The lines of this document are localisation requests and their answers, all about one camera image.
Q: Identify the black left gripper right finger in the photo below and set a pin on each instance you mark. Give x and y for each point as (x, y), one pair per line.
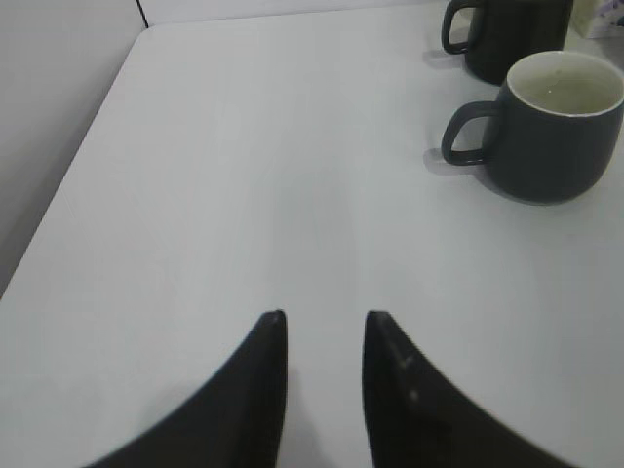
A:
(415, 417)

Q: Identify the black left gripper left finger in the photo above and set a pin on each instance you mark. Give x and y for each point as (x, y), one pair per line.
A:
(235, 419)

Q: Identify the dark grey ceramic mug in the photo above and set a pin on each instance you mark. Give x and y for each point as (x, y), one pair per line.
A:
(551, 132)

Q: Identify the black ceramic mug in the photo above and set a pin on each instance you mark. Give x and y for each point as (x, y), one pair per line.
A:
(502, 32)

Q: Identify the white yogurt drink carton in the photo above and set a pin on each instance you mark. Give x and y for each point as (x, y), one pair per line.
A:
(594, 19)

